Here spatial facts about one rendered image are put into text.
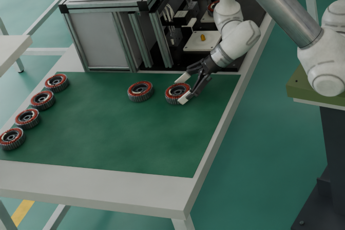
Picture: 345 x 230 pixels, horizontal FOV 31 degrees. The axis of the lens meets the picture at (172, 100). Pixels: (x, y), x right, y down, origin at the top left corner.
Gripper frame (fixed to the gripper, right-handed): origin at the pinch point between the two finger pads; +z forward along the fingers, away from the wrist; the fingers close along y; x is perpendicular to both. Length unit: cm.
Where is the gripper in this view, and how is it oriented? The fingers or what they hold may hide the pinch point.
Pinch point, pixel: (180, 91)
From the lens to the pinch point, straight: 258.3
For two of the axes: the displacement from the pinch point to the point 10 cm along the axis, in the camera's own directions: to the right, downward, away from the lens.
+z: -7.1, 6.1, 3.4
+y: 0.9, 5.7, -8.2
